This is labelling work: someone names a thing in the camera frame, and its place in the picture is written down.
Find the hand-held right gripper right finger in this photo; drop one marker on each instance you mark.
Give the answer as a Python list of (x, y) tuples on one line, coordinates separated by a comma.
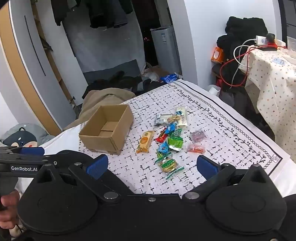
[(206, 167)]

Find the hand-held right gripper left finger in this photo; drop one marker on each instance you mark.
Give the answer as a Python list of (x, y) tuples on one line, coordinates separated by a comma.
[(97, 168)]

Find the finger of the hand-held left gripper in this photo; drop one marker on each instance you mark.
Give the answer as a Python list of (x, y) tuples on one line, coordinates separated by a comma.
[(69, 157), (32, 151)]

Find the orange clear snack packet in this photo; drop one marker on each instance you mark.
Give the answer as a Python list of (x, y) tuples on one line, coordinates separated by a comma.
[(196, 148)]

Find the brown cardboard box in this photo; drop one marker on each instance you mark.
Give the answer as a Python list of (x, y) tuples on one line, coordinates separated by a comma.
[(97, 136)]

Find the pink clear snack packet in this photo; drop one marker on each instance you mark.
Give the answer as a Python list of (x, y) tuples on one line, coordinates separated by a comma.
[(198, 135)]

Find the tan cookie packet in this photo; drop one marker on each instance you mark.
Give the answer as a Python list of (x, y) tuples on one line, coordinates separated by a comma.
[(170, 165)]

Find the bright green snack packet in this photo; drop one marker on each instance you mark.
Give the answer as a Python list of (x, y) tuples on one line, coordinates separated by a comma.
[(175, 141)]

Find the green white snack packet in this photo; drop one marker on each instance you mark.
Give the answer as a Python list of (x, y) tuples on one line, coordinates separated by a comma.
[(177, 132)]

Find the green striped candy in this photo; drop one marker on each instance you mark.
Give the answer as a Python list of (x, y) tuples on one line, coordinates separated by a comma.
[(161, 157)]

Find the blue snack packet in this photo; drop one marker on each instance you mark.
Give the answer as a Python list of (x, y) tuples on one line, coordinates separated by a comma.
[(163, 147), (171, 128)]

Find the red snack bar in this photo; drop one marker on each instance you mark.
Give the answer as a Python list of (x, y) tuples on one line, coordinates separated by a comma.
[(161, 136)]

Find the clear bag of bread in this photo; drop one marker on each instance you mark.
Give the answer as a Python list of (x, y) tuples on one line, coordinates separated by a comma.
[(145, 141)]

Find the cream white snack packet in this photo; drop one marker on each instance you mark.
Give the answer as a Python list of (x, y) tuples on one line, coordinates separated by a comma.
[(182, 117)]

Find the gold candy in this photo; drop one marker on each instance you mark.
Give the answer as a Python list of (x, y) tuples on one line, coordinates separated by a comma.
[(173, 118)]

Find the silver snack packet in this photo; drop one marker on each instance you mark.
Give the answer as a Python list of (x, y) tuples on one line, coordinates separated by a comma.
[(161, 119)]

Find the person's left hand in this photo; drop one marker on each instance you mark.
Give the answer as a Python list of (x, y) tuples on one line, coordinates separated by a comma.
[(9, 208)]

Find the white bed sheet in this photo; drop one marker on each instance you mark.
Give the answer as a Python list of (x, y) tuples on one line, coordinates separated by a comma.
[(64, 139)]

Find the white black patterned cloth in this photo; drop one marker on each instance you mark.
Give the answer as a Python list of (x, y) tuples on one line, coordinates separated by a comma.
[(219, 129)]

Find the tan blanket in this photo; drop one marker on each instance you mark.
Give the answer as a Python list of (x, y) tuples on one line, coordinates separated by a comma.
[(104, 97)]

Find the white roll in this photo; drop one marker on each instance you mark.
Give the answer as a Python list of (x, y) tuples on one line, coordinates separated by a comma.
[(214, 90)]

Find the grey board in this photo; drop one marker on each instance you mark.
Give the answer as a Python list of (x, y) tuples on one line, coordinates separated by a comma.
[(104, 74)]

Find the dark clothes pile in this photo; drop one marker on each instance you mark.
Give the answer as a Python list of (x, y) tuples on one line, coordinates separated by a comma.
[(122, 81)]

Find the grey wardrobe door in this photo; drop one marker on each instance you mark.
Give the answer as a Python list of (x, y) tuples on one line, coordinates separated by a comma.
[(23, 58)]

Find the blue plastic bag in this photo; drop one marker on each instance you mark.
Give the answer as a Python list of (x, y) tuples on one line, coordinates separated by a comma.
[(170, 78)]

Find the table with floral tablecloth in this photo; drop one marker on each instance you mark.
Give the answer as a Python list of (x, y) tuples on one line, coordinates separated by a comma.
[(272, 81)]

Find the orange tissue box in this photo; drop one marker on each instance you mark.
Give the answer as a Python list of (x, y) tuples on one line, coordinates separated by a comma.
[(217, 55)]

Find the white appliance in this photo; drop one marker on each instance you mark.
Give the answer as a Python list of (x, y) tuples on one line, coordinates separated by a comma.
[(165, 48)]

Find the white power strip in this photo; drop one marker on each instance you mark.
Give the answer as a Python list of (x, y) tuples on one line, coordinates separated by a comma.
[(262, 41)]

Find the black fluffy garment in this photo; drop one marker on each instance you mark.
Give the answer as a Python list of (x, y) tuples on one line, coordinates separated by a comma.
[(245, 34)]

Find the hanging dark clothes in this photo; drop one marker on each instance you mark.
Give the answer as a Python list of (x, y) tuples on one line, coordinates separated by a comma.
[(104, 11)]

